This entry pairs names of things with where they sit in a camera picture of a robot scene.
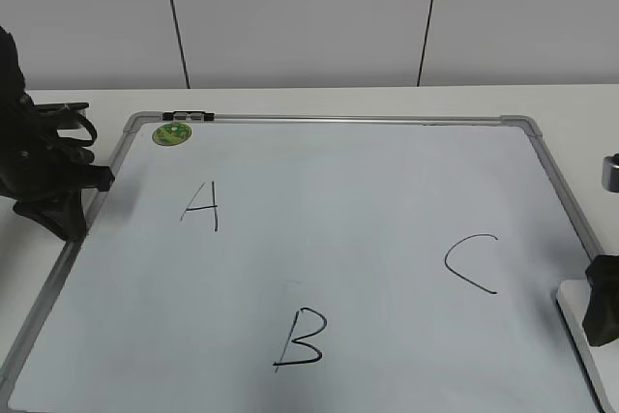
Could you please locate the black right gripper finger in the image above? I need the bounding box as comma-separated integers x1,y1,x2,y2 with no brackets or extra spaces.
582,255,618,347

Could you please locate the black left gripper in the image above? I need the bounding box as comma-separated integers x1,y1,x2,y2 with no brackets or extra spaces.
1,30,114,242

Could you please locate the white rectangular board eraser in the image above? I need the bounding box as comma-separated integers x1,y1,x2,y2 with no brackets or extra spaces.
556,280,618,413

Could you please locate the green round magnet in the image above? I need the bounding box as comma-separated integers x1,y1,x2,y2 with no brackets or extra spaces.
152,123,192,147

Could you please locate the black silver hanging clip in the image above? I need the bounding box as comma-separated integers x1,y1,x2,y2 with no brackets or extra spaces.
162,111,215,122

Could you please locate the white magnetic whiteboard grey frame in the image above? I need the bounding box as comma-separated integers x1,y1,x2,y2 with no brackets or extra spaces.
7,121,598,412

